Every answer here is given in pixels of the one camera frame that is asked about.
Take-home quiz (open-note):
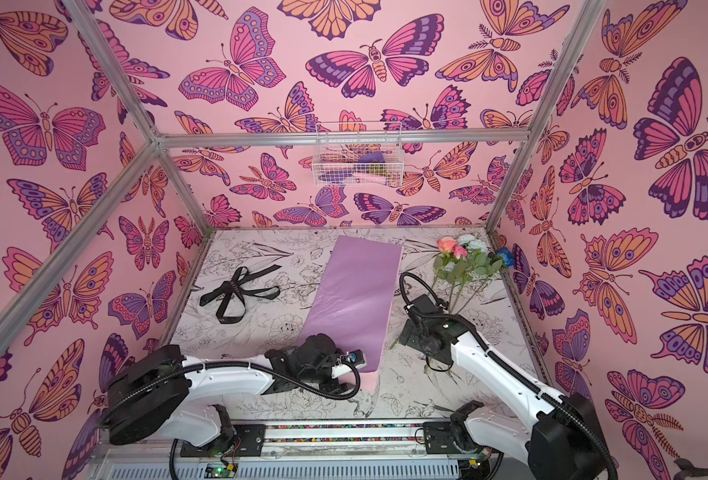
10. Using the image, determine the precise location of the pink purple wrapping paper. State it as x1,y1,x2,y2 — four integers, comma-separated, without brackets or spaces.
299,236,402,393

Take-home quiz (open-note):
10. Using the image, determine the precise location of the black ribbon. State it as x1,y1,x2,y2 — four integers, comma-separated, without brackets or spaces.
199,265,281,325

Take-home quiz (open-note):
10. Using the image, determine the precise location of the blue fake flower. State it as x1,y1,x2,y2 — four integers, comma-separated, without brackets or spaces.
482,247,514,289

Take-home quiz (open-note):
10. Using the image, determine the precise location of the pink fake rose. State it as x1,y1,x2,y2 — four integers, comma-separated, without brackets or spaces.
399,235,477,313

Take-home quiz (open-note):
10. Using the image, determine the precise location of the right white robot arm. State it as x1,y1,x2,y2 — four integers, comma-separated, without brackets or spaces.
401,294,618,479

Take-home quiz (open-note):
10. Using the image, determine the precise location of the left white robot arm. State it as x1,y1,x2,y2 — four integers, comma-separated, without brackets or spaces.
99,334,367,451

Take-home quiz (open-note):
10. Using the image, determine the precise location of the white wire basket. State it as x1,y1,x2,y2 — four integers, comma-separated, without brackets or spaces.
310,121,405,188

